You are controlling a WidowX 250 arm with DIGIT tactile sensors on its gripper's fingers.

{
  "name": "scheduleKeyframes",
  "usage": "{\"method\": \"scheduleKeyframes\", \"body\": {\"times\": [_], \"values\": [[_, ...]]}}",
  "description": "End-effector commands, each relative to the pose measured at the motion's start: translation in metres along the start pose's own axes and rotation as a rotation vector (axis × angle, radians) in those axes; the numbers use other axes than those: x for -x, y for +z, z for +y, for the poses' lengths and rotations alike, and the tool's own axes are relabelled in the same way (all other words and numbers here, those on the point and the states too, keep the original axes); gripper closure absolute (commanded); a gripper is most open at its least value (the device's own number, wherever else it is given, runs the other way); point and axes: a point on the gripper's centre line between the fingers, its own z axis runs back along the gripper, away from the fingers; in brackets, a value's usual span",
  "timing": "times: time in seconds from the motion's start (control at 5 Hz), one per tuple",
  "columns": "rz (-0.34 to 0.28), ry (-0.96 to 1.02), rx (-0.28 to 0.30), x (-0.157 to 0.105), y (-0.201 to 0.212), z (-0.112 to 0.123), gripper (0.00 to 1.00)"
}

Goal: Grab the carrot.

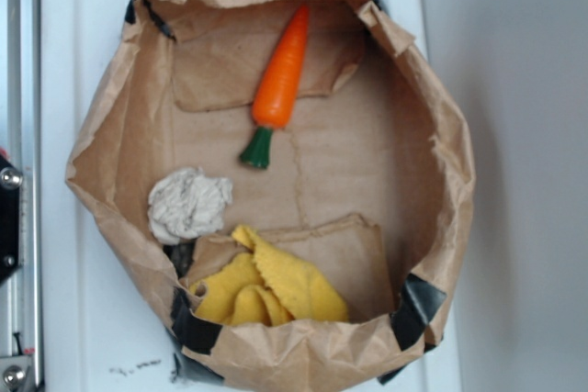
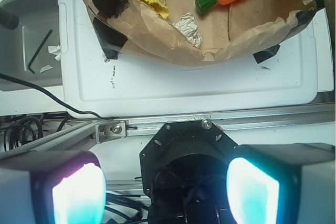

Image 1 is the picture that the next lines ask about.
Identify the orange toy carrot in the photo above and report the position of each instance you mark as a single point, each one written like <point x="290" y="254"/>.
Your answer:
<point x="278" y="89"/>

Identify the brown paper bag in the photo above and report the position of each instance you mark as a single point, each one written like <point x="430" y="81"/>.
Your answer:
<point x="371" y="180"/>

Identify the crumpled white paper ball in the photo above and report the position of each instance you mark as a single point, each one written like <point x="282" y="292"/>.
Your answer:
<point x="188" y="204"/>

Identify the yellow cloth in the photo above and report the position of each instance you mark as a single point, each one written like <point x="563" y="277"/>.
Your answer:
<point x="266" y="285"/>

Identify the white tray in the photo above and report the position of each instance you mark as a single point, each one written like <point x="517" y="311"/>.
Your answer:
<point x="100" y="334"/>

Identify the black mounting bracket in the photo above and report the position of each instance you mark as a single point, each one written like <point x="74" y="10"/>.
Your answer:
<point x="11" y="248"/>

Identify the aluminium frame rail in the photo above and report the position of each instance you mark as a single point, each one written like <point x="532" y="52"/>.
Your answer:
<point x="21" y="306"/>

